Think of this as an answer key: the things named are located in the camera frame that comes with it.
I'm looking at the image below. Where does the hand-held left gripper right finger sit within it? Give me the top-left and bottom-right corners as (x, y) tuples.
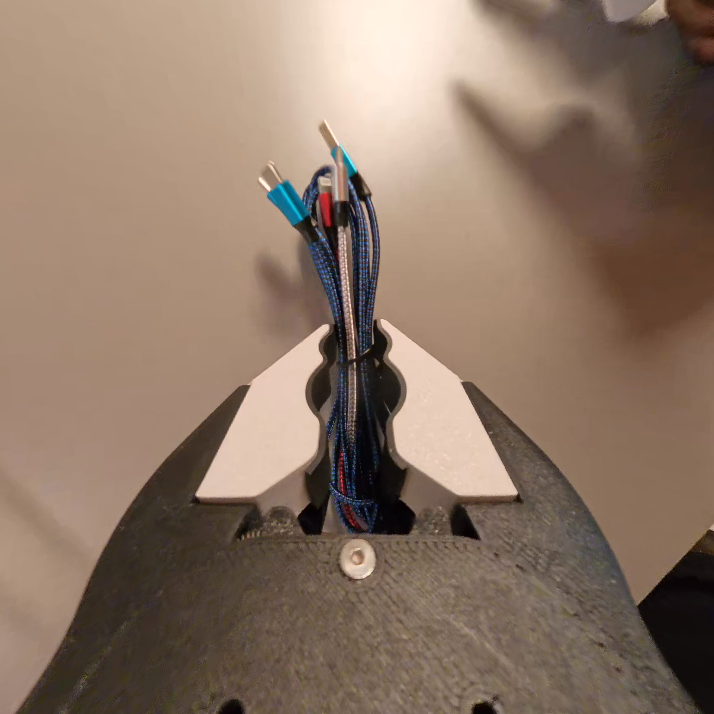
(374, 319), (521, 520)

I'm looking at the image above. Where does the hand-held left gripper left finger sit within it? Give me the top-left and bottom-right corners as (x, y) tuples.
(194, 322), (338, 535)

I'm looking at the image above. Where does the silver braided usb cable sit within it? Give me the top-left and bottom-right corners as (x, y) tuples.
(329, 148), (362, 447)

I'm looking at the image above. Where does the blue braided usb cable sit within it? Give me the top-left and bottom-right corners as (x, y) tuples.
(258, 120), (386, 531)

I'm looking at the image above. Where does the person's right hand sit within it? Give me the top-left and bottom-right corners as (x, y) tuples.
(666, 0), (714, 63)

